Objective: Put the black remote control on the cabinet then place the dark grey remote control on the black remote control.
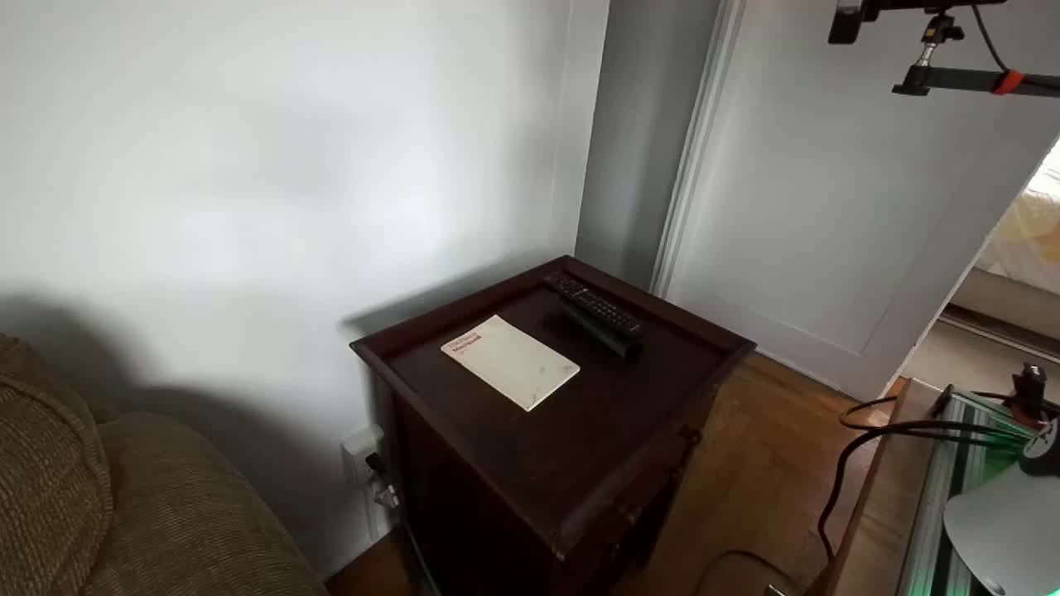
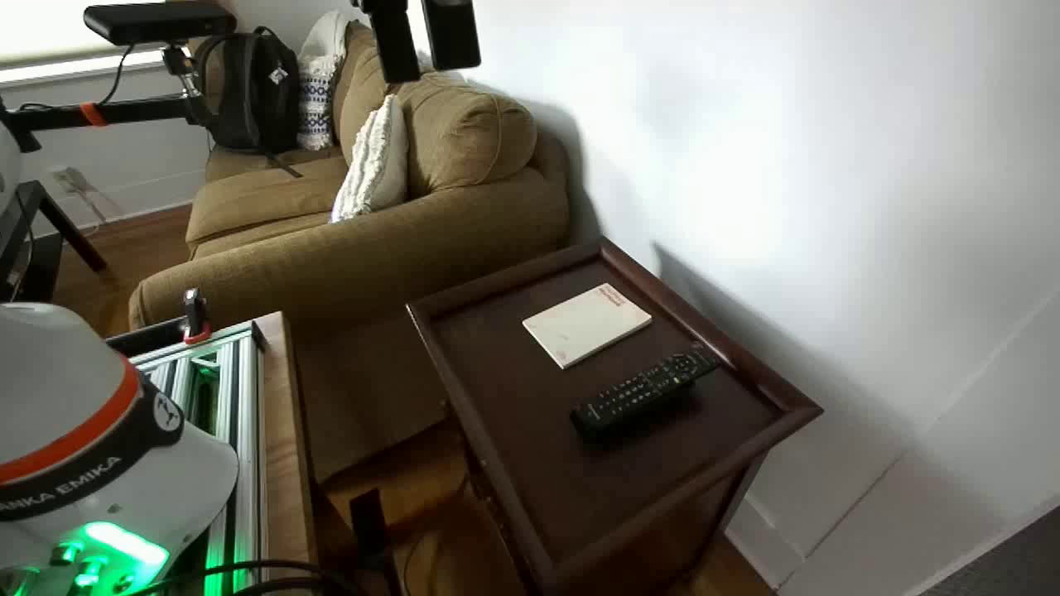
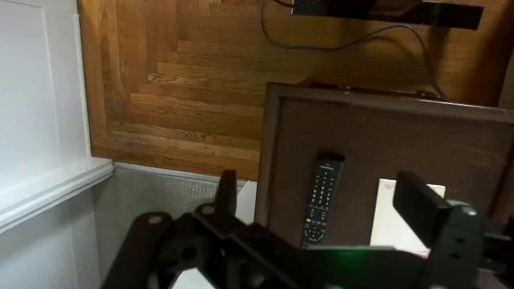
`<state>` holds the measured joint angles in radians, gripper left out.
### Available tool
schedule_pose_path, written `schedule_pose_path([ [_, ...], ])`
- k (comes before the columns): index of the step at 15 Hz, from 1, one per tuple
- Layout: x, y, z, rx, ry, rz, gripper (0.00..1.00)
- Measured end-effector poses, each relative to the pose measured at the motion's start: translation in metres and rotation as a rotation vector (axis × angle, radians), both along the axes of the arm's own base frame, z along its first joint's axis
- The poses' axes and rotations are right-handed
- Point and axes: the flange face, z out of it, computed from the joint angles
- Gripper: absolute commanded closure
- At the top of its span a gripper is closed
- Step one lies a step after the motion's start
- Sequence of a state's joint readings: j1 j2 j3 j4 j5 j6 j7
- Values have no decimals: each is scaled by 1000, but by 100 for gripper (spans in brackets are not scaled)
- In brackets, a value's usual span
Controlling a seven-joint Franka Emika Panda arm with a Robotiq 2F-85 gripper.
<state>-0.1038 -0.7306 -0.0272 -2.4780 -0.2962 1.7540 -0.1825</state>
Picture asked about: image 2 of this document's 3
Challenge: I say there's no dark grey remote control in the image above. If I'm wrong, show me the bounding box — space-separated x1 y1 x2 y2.
569 377 709 448

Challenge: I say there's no black floor cable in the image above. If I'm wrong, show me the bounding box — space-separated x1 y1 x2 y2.
129 557 377 596

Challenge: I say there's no white knitted pillow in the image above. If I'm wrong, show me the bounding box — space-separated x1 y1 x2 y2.
329 92 410 225

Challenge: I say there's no black stereo camera bar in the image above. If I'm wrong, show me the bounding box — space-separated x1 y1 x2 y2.
81 0 238 50

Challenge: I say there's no black stand with orange tape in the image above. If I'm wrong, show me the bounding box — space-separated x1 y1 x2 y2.
0 42 218 153

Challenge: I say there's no black side table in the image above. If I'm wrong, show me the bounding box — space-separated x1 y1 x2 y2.
0 177 108 304

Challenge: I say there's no white wall outlet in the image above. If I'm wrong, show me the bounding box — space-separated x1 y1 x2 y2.
46 163 92 198

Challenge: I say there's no black emergency stop handle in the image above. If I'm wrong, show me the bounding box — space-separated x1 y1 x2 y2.
179 283 214 346

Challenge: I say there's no dark wooden cabinet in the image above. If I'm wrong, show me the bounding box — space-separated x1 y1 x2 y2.
401 235 825 596

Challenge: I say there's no white booklet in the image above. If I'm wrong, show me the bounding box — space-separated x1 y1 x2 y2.
519 281 656 370

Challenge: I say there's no blue white patterned cushion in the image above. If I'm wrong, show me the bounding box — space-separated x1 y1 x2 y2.
296 70 340 156

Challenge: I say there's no wooden board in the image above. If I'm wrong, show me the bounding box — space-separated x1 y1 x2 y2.
253 308 326 572

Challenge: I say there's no white cloth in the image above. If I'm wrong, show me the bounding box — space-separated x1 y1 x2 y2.
299 7 373 85

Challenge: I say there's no brown fabric sofa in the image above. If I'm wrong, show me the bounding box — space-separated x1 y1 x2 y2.
127 18 578 486

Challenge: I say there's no black backpack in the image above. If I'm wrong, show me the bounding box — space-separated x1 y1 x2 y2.
191 25 306 160

